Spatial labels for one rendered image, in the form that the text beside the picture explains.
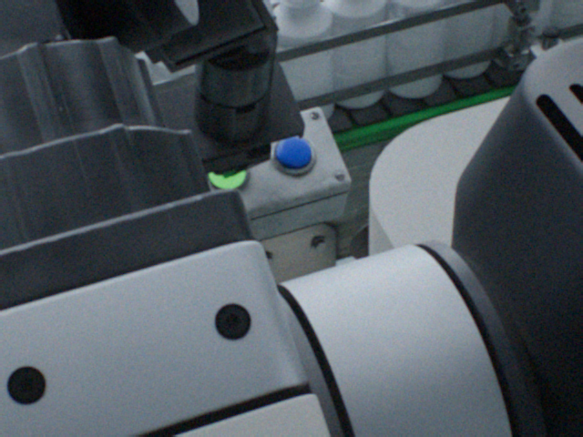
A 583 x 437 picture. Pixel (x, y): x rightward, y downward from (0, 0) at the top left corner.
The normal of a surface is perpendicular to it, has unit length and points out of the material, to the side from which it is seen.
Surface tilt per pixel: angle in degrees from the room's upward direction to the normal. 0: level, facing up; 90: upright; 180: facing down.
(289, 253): 90
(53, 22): 36
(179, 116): 20
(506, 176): 58
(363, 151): 91
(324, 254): 90
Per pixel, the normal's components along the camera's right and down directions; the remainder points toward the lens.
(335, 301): -0.12, -0.82
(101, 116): 0.52, -0.37
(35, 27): -0.22, -0.16
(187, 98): 0.07, -0.43
